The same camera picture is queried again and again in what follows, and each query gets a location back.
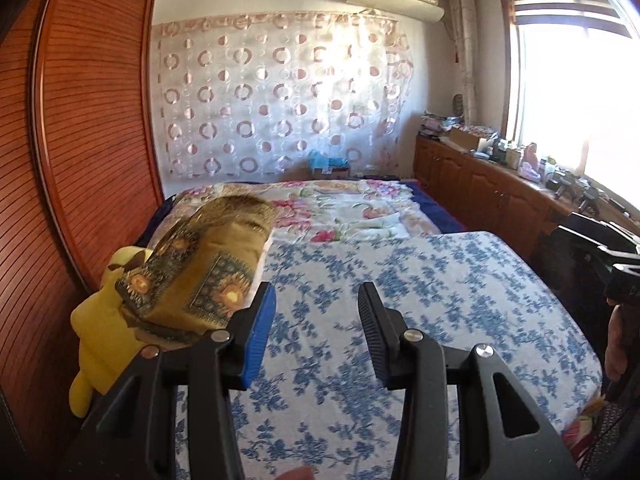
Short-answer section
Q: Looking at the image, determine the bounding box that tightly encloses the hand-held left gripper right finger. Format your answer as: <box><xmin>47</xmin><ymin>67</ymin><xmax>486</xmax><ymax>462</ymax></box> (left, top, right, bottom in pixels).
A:
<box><xmin>357</xmin><ymin>281</ymin><xmax>581</xmax><ymax>480</ymax></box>

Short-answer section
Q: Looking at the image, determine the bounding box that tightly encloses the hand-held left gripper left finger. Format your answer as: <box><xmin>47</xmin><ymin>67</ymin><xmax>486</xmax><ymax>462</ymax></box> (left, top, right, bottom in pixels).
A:
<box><xmin>65</xmin><ymin>281</ymin><xmax>277</xmax><ymax>480</ymax></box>

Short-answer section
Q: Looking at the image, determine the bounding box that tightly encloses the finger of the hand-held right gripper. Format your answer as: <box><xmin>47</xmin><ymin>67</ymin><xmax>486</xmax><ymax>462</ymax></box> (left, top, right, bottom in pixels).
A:
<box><xmin>556</xmin><ymin>227</ymin><xmax>640</xmax><ymax>266</ymax></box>
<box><xmin>570</xmin><ymin>213</ymin><xmax>640</xmax><ymax>248</ymax></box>

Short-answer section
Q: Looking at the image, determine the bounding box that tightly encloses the golden patterned garment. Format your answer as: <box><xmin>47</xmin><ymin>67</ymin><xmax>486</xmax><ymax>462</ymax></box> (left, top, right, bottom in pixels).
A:
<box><xmin>115</xmin><ymin>195</ymin><xmax>278</xmax><ymax>346</ymax></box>

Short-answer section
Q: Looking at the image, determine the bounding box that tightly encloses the person's right hand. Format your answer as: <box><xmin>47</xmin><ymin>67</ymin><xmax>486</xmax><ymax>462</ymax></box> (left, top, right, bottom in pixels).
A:
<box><xmin>604</xmin><ymin>304</ymin><xmax>640</xmax><ymax>401</ymax></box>

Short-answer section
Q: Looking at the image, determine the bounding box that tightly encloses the dark chair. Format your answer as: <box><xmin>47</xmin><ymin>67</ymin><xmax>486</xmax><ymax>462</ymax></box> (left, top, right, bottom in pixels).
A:
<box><xmin>542</xmin><ymin>220</ymin><xmax>616</xmax><ymax>306</ymax></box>

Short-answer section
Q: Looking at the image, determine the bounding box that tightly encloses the black gadget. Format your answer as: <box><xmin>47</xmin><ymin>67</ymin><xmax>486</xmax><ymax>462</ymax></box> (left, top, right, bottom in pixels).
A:
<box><xmin>545</xmin><ymin>170</ymin><xmax>601</xmax><ymax>213</ymax></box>

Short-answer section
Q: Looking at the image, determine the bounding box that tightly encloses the pink figurine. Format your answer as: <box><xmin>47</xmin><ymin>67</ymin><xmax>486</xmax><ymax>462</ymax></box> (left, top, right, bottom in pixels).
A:
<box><xmin>517</xmin><ymin>142</ymin><xmax>543</xmax><ymax>181</ymax></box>

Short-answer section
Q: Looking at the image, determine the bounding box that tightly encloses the wooden sideboard cabinet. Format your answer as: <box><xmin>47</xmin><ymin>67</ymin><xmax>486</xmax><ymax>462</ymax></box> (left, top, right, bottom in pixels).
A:
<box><xmin>414</xmin><ymin>132</ymin><xmax>640</xmax><ymax>261</ymax></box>

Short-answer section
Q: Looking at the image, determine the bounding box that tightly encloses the pink floral quilt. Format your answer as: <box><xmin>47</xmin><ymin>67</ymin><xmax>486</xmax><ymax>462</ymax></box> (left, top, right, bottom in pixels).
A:
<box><xmin>165</xmin><ymin>179</ymin><xmax>441</xmax><ymax>246</ymax></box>

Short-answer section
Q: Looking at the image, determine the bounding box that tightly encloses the wooden framed window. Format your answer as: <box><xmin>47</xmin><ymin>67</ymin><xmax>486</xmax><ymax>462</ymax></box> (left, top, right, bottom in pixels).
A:
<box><xmin>500</xmin><ymin>0</ymin><xmax>640</xmax><ymax>201</ymax></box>

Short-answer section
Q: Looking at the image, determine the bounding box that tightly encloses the red patterned blanket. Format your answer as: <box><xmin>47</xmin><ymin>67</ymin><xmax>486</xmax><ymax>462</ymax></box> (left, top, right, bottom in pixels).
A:
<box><xmin>565</xmin><ymin>395</ymin><xmax>608</xmax><ymax>461</ymax></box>

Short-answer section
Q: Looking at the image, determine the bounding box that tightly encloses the yellow plush toy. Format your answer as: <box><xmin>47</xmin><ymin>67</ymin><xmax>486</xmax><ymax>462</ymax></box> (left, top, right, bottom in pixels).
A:
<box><xmin>69</xmin><ymin>246</ymin><xmax>161</xmax><ymax>417</ymax></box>

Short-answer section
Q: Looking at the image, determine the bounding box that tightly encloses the cardboard box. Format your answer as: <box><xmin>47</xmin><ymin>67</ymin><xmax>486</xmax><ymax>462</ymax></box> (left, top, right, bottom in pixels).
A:
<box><xmin>447</xmin><ymin>126</ymin><xmax>483</xmax><ymax>151</ymax></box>

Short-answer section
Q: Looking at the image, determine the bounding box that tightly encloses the teal box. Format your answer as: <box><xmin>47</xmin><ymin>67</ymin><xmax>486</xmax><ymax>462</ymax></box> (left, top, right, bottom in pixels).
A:
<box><xmin>307</xmin><ymin>149</ymin><xmax>351</xmax><ymax>178</ymax></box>

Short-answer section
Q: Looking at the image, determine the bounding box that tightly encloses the stack of colourful packets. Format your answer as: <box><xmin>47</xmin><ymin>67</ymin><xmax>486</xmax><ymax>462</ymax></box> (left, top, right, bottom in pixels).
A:
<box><xmin>420</xmin><ymin>112</ymin><xmax>466</xmax><ymax>138</ymax></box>

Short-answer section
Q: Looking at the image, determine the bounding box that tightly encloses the pale window curtain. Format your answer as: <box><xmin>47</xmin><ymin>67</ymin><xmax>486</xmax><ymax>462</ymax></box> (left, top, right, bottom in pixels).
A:
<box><xmin>446</xmin><ymin>0</ymin><xmax>478</xmax><ymax>126</ymax></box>

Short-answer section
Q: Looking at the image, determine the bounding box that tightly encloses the sheer circle-patterned curtain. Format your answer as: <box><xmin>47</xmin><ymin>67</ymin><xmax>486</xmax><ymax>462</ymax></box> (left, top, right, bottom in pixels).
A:
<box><xmin>151</xmin><ymin>10</ymin><xmax>416</xmax><ymax>183</ymax></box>

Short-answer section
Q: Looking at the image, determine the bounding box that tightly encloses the wooden slatted wardrobe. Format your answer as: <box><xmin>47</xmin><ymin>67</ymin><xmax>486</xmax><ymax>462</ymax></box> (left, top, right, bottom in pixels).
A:
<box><xmin>0</xmin><ymin>0</ymin><xmax>166</xmax><ymax>461</ymax></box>

